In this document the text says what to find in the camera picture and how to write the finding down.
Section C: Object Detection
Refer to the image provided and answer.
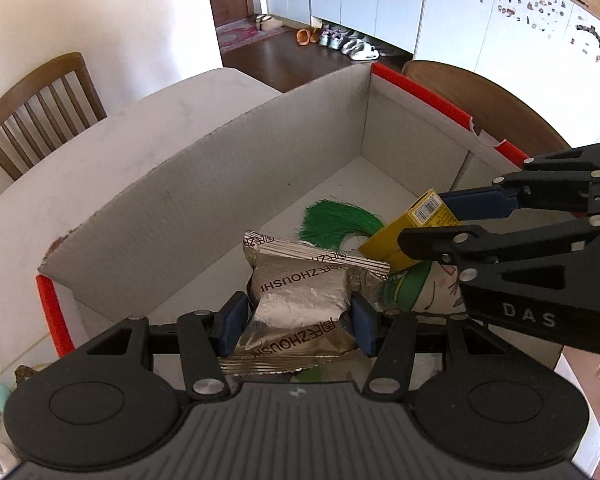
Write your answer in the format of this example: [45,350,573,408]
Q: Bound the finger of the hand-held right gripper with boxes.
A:
[437,141,600,221]
[397,212,600,286]

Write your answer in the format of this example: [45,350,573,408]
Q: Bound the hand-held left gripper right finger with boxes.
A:
[349,291,526,401]

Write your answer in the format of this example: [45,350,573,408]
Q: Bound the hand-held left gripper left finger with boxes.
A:
[72,291,251,401]

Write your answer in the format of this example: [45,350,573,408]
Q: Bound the yellow small carton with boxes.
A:
[358,188,464,274]

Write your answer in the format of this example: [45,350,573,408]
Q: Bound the silver foil snack packet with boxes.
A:
[219,230,391,376]

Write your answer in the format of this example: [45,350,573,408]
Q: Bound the red cardboard box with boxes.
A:
[35,62,570,377]

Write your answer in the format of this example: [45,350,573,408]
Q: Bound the green white cartoon pouch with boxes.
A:
[340,237,469,319]

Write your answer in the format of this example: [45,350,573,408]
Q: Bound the green tassel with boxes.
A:
[298,199,386,251]

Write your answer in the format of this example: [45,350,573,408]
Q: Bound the wooden dining chair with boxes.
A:
[401,60,574,161]
[0,51,107,183]

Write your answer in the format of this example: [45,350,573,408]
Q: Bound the white fridge with magnets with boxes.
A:
[414,0,600,149]

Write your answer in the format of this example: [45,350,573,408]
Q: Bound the row of shoes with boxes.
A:
[320,22,399,61]

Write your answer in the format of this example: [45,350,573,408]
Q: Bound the white slippers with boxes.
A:
[252,14,284,32]

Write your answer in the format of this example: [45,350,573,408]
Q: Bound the patterned door rug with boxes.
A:
[215,19,291,55]

